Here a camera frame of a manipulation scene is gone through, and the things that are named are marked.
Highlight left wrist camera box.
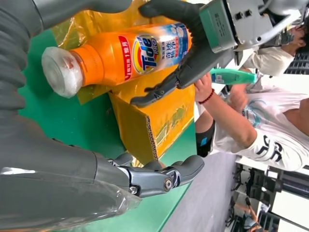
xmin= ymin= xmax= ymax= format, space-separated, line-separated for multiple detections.
xmin=199 ymin=0 xmax=239 ymax=55

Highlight yellow film-wrapped cardboard box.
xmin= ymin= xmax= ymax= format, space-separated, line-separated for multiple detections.
xmin=52 ymin=0 xmax=197 ymax=166

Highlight teal plastic bottle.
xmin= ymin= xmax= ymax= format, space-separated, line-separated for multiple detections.
xmin=210 ymin=68 xmax=257 ymax=86

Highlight background person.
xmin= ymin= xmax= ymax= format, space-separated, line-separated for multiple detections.
xmin=237 ymin=197 xmax=261 ymax=232

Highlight green mat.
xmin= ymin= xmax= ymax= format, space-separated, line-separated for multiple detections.
xmin=18 ymin=29 xmax=197 ymax=232

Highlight red bracelet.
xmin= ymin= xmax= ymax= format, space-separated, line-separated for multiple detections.
xmin=198 ymin=88 xmax=216 ymax=106

